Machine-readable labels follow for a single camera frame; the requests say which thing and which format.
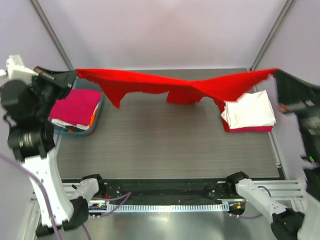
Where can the slotted cable duct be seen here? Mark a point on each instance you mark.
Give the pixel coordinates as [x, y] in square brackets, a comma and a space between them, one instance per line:
[223, 207]

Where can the folded white t-shirt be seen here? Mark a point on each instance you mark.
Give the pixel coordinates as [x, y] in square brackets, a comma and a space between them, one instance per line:
[251, 110]

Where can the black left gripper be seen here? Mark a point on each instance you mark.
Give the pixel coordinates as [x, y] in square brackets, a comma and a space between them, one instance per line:
[58, 81]

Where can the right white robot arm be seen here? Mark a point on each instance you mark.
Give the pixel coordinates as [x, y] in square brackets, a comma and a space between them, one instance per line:
[285, 223]

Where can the right aluminium frame post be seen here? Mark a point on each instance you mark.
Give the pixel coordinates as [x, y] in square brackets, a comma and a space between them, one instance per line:
[281, 17]

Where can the orange t-shirt in basket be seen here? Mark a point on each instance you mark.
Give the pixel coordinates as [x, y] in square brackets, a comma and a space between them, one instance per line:
[92, 119]

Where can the folded pink t-shirt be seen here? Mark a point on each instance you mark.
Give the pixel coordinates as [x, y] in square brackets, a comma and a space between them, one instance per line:
[82, 94]

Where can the teal plastic laundry basket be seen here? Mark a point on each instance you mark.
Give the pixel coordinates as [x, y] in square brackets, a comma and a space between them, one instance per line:
[72, 131]

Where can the red t-shirt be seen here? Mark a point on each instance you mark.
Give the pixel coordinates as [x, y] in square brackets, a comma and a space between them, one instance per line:
[117, 83]
[221, 107]

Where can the folded magenta t-shirt in stack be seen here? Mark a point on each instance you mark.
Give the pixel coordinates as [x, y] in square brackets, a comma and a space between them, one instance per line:
[266, 129]

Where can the aluminium frame post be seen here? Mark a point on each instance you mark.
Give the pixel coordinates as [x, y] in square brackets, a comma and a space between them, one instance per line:
[51, 33]
[281, 17]

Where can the folded red t-shirt in stack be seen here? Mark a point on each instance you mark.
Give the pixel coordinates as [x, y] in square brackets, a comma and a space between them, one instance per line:
[221, 107]

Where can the left aluminium frame post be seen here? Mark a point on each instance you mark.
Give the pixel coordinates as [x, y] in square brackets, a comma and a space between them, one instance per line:
[51, 33]

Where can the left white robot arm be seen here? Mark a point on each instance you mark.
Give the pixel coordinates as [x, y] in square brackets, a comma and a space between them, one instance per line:
[35, 154]

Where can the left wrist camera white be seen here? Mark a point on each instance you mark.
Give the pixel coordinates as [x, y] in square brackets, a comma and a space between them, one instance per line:
[16, 70]

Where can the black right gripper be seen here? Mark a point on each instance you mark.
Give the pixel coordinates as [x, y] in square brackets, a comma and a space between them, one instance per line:
[295, 98]

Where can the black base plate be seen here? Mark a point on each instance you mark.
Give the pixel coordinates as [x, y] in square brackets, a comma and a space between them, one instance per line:
[169, 192]

